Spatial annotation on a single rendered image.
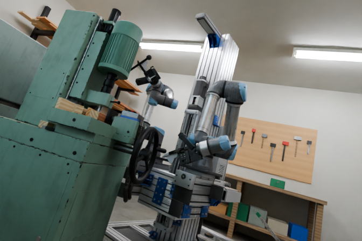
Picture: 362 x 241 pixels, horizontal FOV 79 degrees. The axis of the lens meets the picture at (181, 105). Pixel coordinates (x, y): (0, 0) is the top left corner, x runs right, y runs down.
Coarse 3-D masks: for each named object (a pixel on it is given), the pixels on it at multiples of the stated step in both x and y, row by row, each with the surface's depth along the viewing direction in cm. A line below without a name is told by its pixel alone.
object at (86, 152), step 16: (0, 128) 105; (16, 128) 103; (32, 128) 101; (32, 144) 99; (48, 144) 97; (64, 144) 96; (80, 144) 94; (96, 144) 99; (80, 160) 92; (96, 160) 101; (112, 160) 115
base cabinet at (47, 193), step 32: (0, 160) 99; (32, 160) 96; (64, 160) 94; (0, 192) 95; (32, 192) 92; (64, 192) 89; (96, 192) 106; (0, 224) 90; (32, 224) 88; (64, 224) 89; (96, 224) 112
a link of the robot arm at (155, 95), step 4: (152, 92) 163; (156, 92) 163; (160, 92) 165; (152, 96) 162; (156, 96) 162; (160, 96) 163; (164, 96) 165; (148, 100) 163; (152, 100) 161; (156, 100) 162; (160, 100) 162; (152, 104) 163; (156, 104) 162; (160, 104) 165
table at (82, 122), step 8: (56, 112) 96; (64, 112) 95; (72, 112) 94; (56, 120) 95; (64, 120) 94; (72, 120) 93; (80, 120) 92; (88, 120) 92; (96, 120) 95; (80, 128) 91; (88, 128) 91; (96, 128) 96; (104, 128) 102; (112, 128) 109; (104, 136) 104; (112, 136) 110; (120, 136) 109
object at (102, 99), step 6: (90, 90) 124; (90, 96) 122; (96, 96) 122; (102, 96) 121; (108, 96) 120; (90, 102) 122; (96, 102) 121; (102, 102) 120; (108, 102) 121; (108, 108) 125
